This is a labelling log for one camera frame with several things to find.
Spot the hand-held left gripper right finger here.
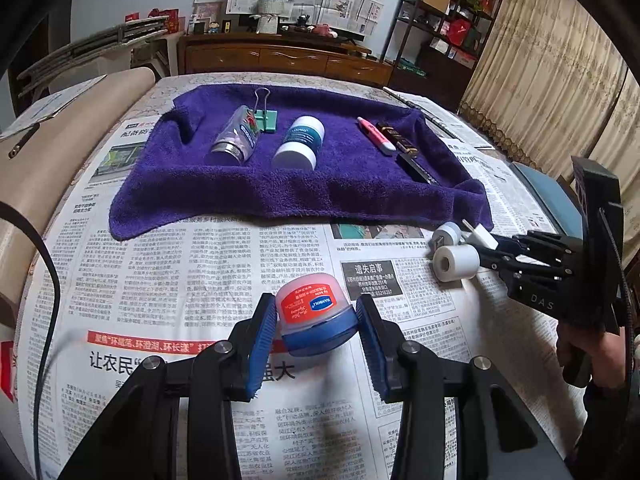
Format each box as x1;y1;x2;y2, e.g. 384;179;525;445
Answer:
354;294;576;480

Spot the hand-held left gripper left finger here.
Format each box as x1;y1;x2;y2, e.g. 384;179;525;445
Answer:
57;294;278;480

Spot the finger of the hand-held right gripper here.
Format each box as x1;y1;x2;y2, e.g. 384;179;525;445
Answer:
487;230;583;261
477;254;575;282

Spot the blue lip balm jar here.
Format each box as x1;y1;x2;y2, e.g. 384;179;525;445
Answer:
275;276;358;357

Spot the black and gold tube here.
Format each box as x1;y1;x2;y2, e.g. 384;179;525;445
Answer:
376;122;421;157

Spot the pink pen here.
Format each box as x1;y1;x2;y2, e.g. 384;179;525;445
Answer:
356;117;396;156

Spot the white and teal bottle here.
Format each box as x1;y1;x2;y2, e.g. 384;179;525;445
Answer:
271;116;326;171

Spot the clear bottle with metal cap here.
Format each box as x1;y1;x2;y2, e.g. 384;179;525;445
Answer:
210;105;261;163

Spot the green binder clip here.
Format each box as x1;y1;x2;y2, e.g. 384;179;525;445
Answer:
247;87;277;134

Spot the person's right forearm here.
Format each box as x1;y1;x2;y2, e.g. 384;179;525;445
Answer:
580;340;640;468

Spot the person's right hand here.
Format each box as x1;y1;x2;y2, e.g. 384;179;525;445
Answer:
555;320;628;386

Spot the blue chair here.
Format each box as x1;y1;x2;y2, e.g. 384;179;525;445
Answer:
510;160;586;233

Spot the white charger plug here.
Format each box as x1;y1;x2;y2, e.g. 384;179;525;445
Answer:
462;219;500;252

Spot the small white tape roll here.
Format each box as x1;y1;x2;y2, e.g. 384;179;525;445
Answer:
430;221;463;251

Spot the newspaper table cover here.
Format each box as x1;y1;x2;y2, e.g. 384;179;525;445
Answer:
30;75;601;480

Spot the folded newspaper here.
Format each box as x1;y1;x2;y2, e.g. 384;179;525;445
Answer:
382;85;496;151

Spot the purple towel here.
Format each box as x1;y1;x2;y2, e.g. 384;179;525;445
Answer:
109;84;495;242

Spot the beige patterned curtain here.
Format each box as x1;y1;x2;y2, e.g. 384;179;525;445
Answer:
457;0;640;211

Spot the dark display shelf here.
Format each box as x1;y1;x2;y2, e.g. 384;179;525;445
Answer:
382;0;506;111

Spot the red gift box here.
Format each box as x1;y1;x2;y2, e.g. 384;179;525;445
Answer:
446;19;473;47

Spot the red bag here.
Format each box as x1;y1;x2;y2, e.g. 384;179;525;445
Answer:
0;340;16;401

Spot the beige side table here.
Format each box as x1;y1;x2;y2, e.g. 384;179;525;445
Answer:
0;67;158;326

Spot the wooden tv cabinet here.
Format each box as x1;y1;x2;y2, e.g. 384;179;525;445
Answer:
177;35;396;88

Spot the black pen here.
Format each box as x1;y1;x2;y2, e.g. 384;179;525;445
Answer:
7;122;41;153

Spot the printed paper sheet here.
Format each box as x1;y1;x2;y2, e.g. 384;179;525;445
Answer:
0;75;108;141

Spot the white wrapped vase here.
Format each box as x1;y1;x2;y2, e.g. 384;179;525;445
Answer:
252;0;286;36

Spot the black braided cable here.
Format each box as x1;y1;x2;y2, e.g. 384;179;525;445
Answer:
597;210;640;411

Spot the folded metal bed frame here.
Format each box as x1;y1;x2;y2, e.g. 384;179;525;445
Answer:
17;15;171;96

